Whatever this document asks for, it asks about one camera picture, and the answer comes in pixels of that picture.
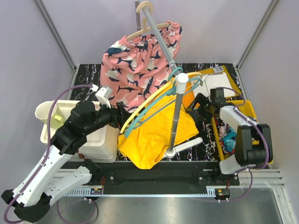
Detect cream yellow mug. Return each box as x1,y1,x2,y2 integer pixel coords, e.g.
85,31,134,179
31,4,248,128
35,101,65,128

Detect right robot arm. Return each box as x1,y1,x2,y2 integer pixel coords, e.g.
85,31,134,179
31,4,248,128
188,87,273,185

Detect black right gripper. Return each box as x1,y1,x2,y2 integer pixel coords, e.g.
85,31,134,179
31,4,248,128
185,93,214,123

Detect yellow plastic tray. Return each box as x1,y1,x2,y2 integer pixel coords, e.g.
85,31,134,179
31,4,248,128
212,100,273,166

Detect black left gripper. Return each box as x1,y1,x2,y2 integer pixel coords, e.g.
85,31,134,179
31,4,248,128
84,98,139,135

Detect orange envelope with label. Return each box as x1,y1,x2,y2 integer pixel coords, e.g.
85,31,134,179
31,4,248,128
182,65,242,110

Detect white cable duct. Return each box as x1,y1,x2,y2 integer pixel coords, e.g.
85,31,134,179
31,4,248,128
66,186,226,198

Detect comic print shorts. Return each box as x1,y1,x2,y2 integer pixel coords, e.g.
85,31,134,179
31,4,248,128
212,116,236,160

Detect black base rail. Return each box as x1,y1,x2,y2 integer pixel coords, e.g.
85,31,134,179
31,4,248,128
73,161,241,194

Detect beige wooden hanger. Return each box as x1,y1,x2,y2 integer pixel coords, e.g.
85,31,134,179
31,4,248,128
127,0,171,40

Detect teal plastic hanger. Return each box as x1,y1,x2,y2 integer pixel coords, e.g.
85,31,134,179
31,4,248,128
123,67,204,138

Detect pink patterned shorts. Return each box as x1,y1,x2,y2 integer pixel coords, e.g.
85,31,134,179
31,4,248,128
100,34,171,112

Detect silver clothes rack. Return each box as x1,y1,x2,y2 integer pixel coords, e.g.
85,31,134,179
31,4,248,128
134,0,204,168

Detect white paper booklet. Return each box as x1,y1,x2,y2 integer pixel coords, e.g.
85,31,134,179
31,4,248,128
199,72,232,97

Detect yellow shorts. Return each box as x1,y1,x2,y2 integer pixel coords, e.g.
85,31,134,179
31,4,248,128
118,77,199,170

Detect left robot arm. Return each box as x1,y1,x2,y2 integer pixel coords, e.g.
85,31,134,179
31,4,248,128
1,101,131,223

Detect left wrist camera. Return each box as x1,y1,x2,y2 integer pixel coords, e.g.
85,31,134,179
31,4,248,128
92,84,113,108

